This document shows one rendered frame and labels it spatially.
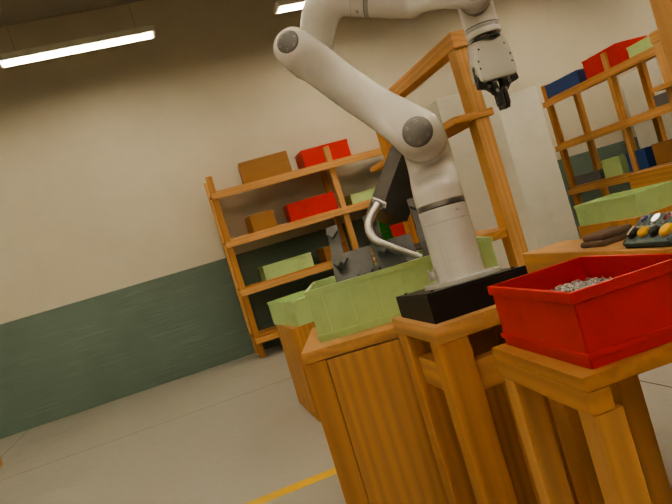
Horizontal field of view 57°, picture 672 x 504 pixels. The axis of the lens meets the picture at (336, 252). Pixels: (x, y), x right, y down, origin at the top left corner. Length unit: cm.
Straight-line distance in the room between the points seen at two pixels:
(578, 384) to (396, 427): 104
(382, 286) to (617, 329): 107
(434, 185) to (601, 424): 72
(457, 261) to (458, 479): 58
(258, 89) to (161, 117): 128
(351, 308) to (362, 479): 52
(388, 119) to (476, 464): 81
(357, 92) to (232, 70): 687
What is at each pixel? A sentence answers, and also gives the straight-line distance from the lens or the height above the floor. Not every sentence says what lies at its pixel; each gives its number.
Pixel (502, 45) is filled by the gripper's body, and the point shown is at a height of 142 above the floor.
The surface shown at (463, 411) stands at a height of 66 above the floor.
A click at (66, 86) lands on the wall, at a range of 838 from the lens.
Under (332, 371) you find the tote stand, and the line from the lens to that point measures 193.
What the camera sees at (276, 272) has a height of 90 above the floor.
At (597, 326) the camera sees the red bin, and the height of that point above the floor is 86.
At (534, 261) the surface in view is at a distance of 181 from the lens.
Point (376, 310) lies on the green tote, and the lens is 199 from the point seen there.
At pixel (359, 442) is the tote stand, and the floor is 48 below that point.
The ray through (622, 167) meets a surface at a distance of 794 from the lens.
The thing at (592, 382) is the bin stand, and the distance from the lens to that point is 100.
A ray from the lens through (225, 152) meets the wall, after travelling 813.
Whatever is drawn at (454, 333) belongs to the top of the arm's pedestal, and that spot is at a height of 82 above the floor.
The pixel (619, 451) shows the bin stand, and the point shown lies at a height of 68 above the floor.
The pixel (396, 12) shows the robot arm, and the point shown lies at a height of 159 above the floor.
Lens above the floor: 110
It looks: 1 degrees down
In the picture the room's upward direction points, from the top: 17 degrees counter-clockwise
